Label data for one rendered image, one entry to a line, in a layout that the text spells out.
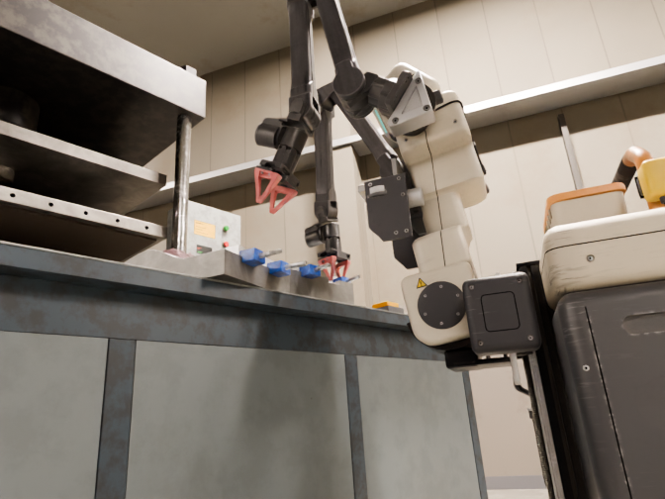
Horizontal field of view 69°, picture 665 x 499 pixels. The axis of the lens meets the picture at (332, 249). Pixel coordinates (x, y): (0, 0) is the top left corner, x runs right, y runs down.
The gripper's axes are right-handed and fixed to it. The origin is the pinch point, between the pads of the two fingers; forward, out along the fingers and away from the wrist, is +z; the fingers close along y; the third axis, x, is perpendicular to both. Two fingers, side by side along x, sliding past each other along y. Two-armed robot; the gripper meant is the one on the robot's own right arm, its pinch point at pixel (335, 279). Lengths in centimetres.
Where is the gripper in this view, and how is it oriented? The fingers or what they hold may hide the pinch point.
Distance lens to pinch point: 161.3
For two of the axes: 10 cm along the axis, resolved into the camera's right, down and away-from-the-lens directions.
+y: -6.8, -2.1, -7.0
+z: 0.9, 9.3, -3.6
